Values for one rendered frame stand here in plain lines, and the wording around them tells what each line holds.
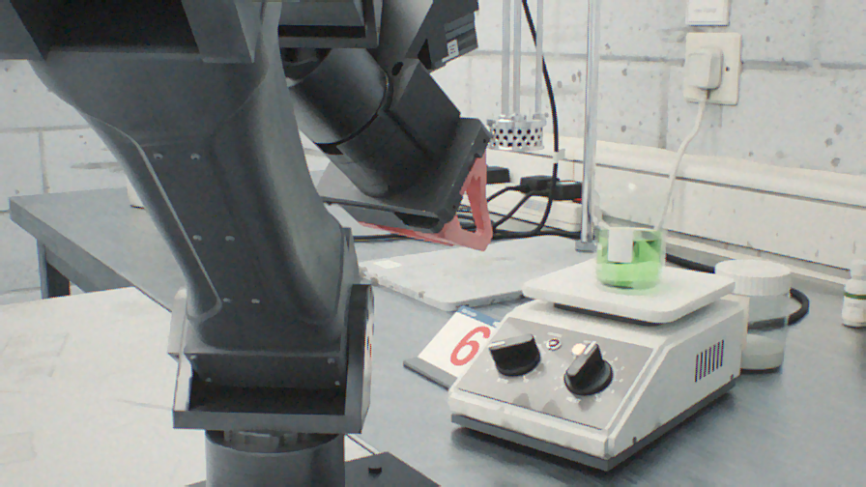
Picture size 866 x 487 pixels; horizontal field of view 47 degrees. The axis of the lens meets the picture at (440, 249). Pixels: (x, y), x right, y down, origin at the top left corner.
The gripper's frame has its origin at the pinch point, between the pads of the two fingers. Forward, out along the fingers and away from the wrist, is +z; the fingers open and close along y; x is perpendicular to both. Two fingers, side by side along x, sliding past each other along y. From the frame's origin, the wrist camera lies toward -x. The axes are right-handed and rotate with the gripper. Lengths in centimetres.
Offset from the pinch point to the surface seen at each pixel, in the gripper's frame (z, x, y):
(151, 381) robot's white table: 2.2, 15.9, 24.5
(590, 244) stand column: 45, -22, 19
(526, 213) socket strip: 58, -32, 39
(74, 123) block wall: 86, -54, 216
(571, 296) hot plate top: 8.2, -0.4, -4.4
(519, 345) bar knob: 5.8, 4.8, -3.6
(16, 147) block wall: 78, -40, 220
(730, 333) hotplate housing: 17.6, -3.7, -12.2
